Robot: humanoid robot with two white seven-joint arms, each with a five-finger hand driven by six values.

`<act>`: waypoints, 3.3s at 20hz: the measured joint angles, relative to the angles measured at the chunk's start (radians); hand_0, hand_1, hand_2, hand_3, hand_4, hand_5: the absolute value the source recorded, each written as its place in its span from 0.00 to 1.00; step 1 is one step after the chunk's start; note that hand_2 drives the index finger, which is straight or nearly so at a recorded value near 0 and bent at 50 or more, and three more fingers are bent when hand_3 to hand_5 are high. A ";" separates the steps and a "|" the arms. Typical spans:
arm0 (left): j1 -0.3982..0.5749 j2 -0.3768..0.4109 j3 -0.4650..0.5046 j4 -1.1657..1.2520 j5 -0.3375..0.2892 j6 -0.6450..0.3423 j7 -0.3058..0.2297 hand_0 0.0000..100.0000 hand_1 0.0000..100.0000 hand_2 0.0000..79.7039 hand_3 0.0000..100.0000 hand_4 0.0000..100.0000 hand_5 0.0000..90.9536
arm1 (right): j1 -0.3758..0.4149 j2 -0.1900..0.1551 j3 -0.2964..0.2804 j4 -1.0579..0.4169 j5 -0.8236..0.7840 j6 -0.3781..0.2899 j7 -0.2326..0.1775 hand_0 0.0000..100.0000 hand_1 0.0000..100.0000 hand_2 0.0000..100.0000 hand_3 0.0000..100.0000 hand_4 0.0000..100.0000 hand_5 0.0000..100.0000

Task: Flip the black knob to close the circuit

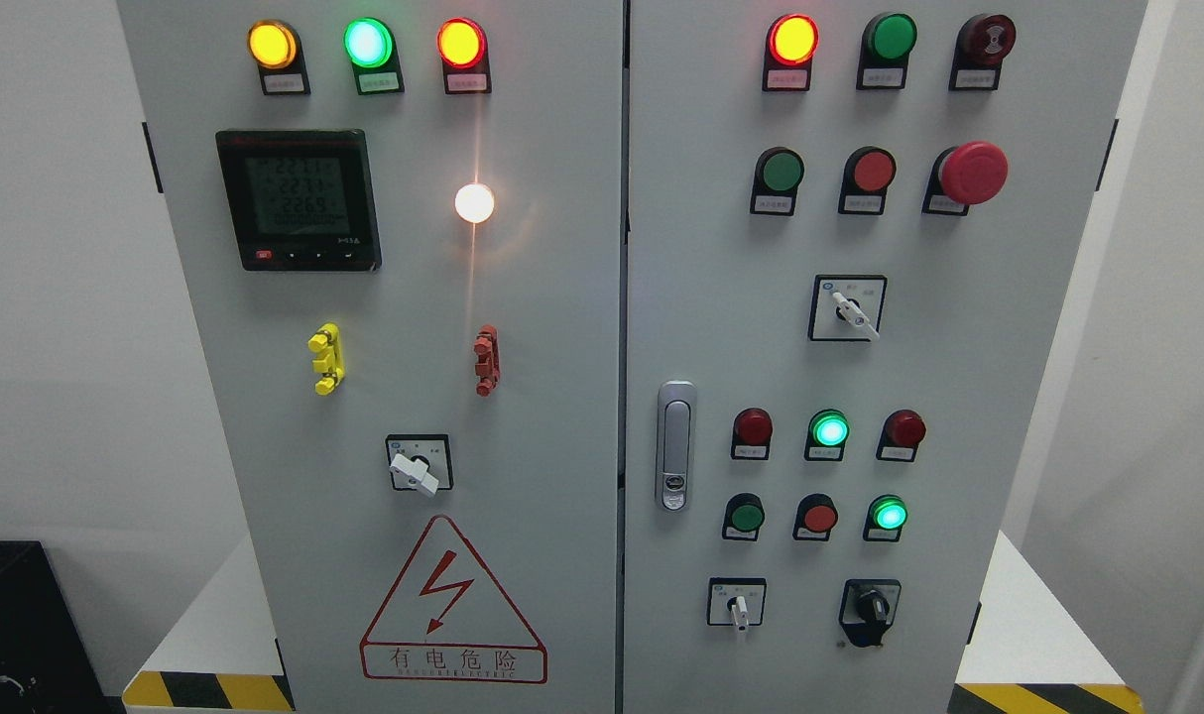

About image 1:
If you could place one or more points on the red terminal connector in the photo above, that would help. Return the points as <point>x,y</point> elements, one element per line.
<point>488,360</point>

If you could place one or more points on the dark red lamp left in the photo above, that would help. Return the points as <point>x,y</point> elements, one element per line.
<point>752,434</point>

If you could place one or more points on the dark red lamp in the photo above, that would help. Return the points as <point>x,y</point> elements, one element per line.
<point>752,434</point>
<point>902,433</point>

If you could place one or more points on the white lit indicator lamp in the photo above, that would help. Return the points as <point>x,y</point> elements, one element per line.
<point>474,202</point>

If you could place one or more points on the green push button lower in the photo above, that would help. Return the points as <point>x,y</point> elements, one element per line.
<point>743,518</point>

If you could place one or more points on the green push button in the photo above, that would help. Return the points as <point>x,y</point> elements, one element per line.
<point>743,518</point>
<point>778,173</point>

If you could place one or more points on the green lit lamp middle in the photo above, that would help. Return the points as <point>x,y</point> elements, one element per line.
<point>826,434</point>

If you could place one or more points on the grey left cabinet door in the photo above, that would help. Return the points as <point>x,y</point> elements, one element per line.
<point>535,464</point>

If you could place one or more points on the grey cabinet door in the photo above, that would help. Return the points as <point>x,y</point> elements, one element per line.
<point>722,298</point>
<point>535,464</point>

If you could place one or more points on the green push button upper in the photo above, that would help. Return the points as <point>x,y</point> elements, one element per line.
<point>778,173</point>

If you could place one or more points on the red push button lower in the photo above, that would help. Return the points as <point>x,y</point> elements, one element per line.
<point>815,518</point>

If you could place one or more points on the red push button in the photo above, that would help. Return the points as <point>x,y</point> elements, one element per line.
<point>866,177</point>
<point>815,518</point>

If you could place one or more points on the yellow terminal connector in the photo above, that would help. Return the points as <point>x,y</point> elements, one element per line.
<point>327,361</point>

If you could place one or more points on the grey right cabinet door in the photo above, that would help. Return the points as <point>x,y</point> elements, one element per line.
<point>722,298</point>

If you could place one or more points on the red electric warning sticker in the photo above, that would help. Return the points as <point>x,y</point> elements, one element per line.
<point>447,617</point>

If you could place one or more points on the dark red lamp right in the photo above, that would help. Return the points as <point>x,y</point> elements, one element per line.
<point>902,433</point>

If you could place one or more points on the green lit button lower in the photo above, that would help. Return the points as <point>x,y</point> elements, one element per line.
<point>885,519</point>

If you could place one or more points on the red push button upper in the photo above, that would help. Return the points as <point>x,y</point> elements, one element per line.
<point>866,177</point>

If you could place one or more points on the black digital power meter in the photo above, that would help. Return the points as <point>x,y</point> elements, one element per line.
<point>301,200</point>

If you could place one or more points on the red lit lamp left door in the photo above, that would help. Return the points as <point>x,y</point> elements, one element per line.
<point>463,48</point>

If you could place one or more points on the red lit lamp door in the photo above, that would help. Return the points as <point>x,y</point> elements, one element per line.
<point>463,48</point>
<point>791,43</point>

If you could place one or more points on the red lit lamp right door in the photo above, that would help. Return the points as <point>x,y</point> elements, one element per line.
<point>791,43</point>

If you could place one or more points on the green lit indicator lamp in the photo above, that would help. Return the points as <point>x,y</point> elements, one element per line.
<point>373,53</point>

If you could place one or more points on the red emergency stop button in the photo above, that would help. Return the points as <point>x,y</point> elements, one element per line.
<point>965,176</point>

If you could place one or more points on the green unlit top lamp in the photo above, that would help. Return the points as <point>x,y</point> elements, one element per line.
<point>886,44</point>

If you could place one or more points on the yellow indicator lamp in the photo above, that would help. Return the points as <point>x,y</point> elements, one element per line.
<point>277,50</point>

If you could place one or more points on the dark red buzzer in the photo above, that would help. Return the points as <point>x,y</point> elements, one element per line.
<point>981,46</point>

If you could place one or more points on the black box lower left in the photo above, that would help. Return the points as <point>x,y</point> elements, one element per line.
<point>43,665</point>

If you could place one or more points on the silver door handle lock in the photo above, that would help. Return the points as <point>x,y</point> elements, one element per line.
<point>676,408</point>

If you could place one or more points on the white selector switch left door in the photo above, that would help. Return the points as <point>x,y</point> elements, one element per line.
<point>419,463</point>

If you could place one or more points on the white selector switch upper right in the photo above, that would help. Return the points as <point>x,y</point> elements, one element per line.
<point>846,308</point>

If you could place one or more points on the white selector switch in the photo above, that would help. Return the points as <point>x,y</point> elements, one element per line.
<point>846,308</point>
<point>736,602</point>

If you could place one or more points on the white selector switch lower right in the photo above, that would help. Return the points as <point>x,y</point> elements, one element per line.
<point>736,602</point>

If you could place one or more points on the black knob selector switch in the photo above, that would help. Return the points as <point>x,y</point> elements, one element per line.
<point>868,609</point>

